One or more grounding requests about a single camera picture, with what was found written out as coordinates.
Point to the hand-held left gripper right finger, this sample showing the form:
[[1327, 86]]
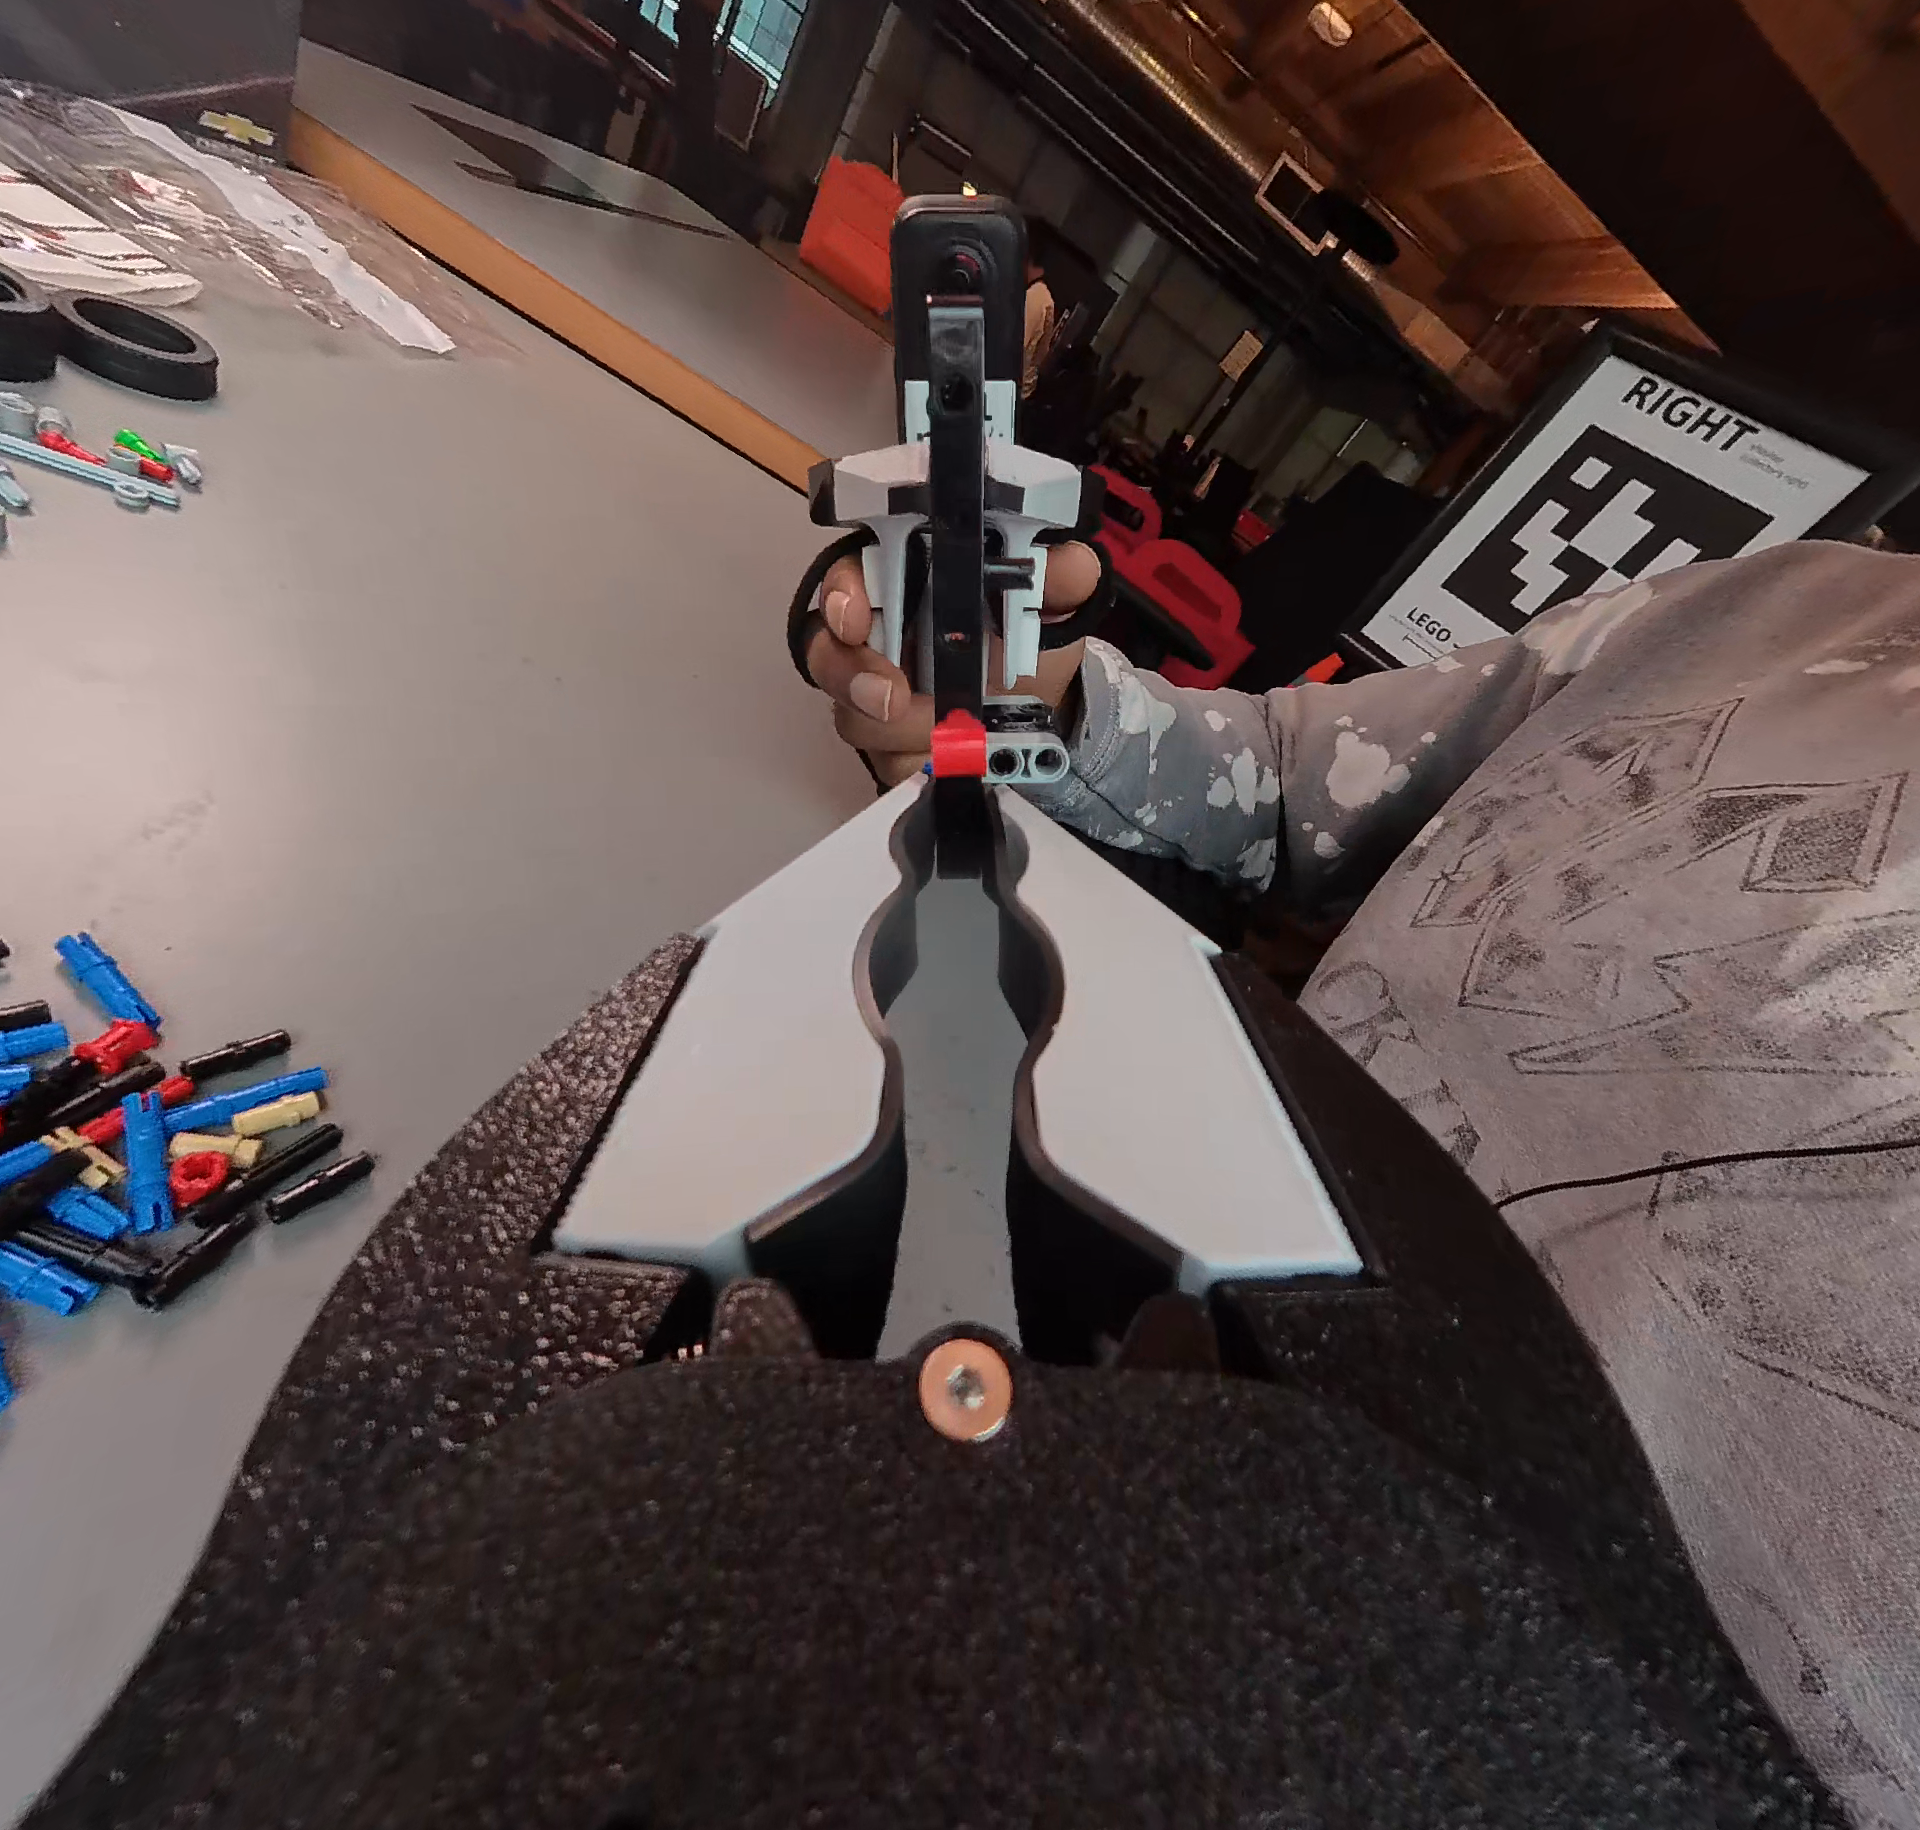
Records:
[[1184, 1094]]

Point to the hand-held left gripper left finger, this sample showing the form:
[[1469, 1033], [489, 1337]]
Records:
[[720, 1080]]

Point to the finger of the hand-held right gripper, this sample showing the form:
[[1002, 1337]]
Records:
[[878, 488], [1034, 495]]

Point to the black toy brick frame assembly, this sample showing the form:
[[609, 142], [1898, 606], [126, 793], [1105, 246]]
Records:
[[957, 747]]

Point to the pile of colourful toy pins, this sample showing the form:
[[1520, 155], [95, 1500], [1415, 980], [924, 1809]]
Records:
[[142, 1155]]

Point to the person's right forearm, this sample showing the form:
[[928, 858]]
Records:
[[1200, 781]]

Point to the grey desk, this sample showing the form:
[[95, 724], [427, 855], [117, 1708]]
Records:
[[451, 661]]

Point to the person's right hand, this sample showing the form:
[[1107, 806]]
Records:
[[870, 729]]

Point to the orange plastic object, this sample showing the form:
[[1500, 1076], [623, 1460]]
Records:
[[848, 232]]

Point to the red plastic object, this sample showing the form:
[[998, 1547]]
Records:
[[1184, 584]]

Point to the wood-edged grey table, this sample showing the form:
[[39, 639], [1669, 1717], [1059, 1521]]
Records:
[[631, 300]]

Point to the person's grey printed sweatshirt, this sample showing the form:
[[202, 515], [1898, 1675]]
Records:
[[1650, 960]]

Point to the black-white printed tag board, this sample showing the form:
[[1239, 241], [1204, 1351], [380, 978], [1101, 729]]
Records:
[[1621, 510]]

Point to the crumpled clear plastic bags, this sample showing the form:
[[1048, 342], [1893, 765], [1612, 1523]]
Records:
[[301, 241]]

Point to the black toy tire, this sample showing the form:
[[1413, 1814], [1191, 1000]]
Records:
[[27, 330], [142, 345]]

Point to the cluster of mixed small bricks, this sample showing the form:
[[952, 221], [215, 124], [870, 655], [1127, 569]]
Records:
[[74, 458]]

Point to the sticker sheet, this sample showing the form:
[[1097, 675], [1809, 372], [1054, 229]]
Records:
[[90, 248]]

